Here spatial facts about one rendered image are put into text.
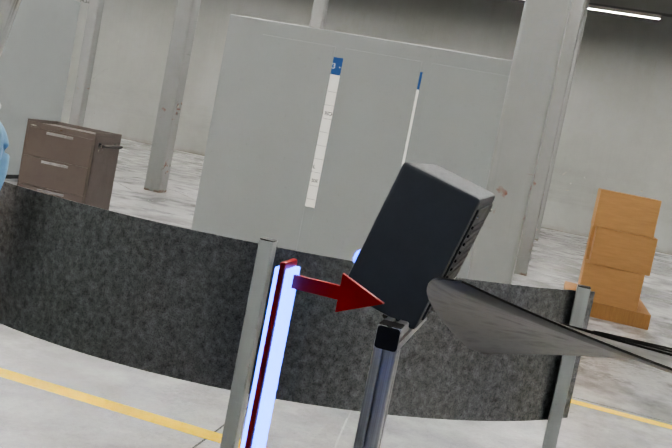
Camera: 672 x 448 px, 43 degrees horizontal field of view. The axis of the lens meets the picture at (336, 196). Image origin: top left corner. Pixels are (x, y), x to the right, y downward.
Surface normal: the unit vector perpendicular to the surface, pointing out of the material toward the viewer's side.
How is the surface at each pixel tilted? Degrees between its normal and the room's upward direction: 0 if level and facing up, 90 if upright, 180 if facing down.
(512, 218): 90
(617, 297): 90
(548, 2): 90
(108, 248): 90
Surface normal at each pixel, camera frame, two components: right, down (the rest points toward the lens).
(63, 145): -0.21, 0.04
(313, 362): 0.07, 0.09
